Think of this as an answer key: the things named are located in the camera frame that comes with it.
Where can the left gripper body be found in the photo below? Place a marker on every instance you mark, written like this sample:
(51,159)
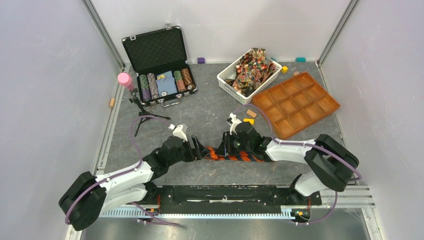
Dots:
(185,154)

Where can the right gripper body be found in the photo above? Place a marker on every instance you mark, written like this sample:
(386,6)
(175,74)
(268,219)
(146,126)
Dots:
(233,144)

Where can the orange navy striped tie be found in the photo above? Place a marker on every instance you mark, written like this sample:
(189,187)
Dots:
(242,156)

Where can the white plastic basket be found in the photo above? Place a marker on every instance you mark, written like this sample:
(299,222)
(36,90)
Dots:
(229,72)

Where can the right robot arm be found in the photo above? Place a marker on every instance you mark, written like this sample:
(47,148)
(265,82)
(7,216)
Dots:
(331,165)

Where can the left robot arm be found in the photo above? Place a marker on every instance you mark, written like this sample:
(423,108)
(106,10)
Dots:
(91,195)

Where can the patterned colourful ties pile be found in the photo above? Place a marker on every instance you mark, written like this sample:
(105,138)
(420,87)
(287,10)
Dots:
(252,70)

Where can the yellow block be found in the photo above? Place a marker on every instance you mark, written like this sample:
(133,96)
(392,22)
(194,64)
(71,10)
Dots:
(249,120)

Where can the brown wooden block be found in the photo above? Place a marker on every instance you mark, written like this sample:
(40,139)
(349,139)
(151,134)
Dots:
(251,113)

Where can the wooden compartment tray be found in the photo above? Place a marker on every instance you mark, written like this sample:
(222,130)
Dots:
(295,104)

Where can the cork piece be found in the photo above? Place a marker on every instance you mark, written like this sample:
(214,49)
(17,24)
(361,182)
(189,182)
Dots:
(112,103)

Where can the small yellow cube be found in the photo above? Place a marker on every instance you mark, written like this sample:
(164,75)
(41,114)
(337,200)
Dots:
(284,69)

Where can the pink microphone on tripod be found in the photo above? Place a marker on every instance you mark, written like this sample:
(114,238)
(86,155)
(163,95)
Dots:
(125,80)

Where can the purple block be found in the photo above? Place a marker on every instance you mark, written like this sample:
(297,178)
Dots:
(201,60)

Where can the black poker chip case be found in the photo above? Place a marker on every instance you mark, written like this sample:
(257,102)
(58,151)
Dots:
(159,60)

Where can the teal block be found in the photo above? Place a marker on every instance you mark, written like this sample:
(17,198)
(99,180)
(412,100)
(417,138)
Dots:
(300,59)

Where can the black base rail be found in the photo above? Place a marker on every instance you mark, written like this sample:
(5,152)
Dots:
(226,199)

